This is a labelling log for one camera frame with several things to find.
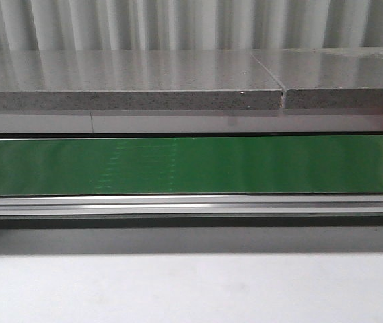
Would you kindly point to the white base panel under slabs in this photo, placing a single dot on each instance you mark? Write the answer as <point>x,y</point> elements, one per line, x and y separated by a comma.
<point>186,121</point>

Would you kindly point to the grey stone slab left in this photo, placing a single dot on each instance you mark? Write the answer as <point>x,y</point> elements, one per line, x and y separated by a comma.
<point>108,80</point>

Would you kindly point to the grey stone slab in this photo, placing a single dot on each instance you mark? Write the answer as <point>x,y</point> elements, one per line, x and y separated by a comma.
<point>108,80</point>
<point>330,79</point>

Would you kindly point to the green conveyor belt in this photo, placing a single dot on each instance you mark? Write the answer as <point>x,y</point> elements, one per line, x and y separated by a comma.
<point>351,164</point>

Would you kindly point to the grey stone slab right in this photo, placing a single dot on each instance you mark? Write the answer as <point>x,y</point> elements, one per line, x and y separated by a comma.
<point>330,79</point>

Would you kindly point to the aluminium conveyor side rail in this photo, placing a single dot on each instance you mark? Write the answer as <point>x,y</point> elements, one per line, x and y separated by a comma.
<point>188,206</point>

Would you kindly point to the white corrugated wall panel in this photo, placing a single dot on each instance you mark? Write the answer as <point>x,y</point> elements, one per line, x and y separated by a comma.
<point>189,25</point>

